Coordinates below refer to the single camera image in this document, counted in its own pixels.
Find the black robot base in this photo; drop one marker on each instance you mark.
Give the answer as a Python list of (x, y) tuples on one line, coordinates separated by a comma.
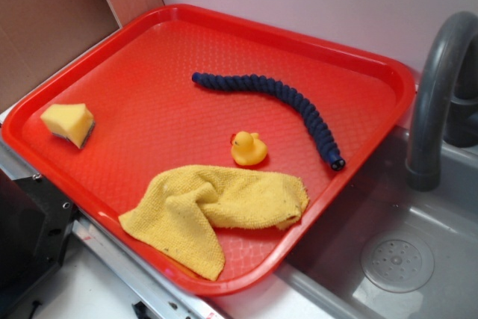
[(36, 222)]

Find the yellow sponge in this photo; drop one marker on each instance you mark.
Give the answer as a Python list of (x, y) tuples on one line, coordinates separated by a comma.
[(74, 122)]

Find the grey plastic sink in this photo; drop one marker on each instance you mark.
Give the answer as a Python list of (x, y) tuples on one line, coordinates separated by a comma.
[(325, 265)]

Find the yellow cloth towel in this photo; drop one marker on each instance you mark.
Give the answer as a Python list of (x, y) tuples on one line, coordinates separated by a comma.
[(182, 207)]

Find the yellow rubber duck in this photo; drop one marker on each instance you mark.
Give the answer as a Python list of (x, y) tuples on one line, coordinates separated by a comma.
[(247, 148)]

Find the sink drain strainer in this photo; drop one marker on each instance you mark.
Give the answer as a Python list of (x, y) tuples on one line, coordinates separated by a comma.
[(397, 262)]

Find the grey plastic faucet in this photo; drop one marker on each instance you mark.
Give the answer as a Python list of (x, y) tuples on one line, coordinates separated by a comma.
[(446, 104)]

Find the brown cardboard box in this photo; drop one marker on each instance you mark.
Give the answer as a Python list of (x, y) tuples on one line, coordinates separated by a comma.
[(40, 37)]

